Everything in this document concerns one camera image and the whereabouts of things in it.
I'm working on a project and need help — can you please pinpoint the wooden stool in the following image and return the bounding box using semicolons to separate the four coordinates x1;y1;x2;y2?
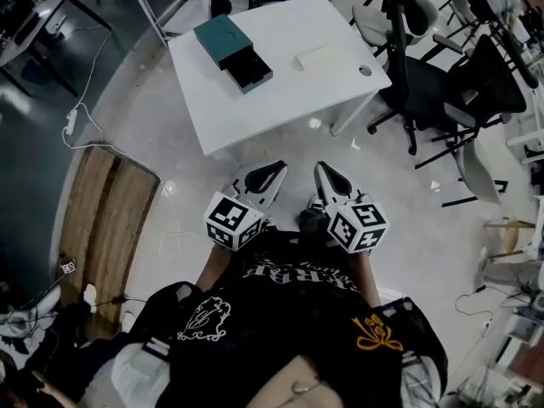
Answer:
483;216;537;258

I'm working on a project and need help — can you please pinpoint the black mesh office chair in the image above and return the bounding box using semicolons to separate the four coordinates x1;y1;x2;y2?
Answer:
414;34;529;170

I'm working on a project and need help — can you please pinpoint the person's right forearm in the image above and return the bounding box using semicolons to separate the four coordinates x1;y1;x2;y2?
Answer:
348;251;383;309

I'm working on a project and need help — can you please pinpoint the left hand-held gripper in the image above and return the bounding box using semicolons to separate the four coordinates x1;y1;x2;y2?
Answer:
202;160;287;252

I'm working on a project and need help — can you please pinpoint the person's black printed shirt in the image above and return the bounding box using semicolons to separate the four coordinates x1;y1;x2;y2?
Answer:
110;227;450;408

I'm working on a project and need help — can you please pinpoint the person's left forearm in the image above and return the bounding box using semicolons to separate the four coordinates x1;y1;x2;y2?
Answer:
195;244;234;292

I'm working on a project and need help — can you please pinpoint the white shell chair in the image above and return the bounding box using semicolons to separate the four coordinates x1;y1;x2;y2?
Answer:
441;137;510;208

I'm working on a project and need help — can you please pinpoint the teal drawer box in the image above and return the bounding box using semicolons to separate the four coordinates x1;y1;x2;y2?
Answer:
193;14;274;96

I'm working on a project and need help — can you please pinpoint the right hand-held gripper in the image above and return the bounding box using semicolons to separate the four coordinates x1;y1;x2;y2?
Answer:
314;161;392;256

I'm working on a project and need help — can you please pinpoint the black bag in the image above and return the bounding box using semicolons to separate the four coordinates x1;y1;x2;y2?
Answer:
209;0;233;19

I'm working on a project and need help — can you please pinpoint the grey desk with black legs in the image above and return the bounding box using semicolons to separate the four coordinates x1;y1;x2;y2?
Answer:
0;0;114;98

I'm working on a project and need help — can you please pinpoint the wooden board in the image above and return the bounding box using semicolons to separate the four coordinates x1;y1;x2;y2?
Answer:
58;144;162;342

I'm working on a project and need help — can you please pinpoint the white glasses case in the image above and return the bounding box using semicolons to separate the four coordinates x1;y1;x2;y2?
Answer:
292;44;337;74

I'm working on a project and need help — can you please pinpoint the black floor cable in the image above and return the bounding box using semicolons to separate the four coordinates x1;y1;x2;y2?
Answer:
453;284;495;340

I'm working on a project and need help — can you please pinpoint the white power strip with cable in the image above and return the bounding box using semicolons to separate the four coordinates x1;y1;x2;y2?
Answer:
61;23;115;150

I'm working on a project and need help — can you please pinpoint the grey shell chair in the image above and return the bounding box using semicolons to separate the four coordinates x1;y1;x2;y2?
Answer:
350;0;440;59

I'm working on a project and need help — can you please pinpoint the white table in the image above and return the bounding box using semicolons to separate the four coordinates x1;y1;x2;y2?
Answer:
167;0;393;157

